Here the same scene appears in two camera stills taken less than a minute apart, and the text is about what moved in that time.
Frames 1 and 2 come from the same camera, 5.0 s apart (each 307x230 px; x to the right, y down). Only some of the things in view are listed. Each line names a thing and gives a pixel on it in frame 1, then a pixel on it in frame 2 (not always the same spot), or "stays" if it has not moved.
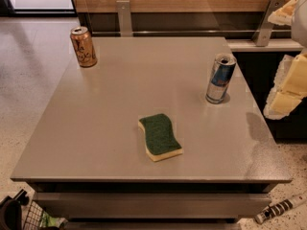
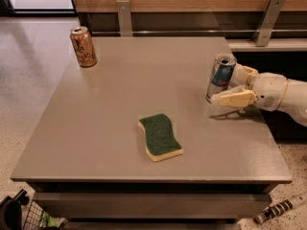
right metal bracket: x=264 y=29 stays
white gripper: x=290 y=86 -> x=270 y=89
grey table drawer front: x=155 y=205 stays
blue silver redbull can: x=221 y=78 stays
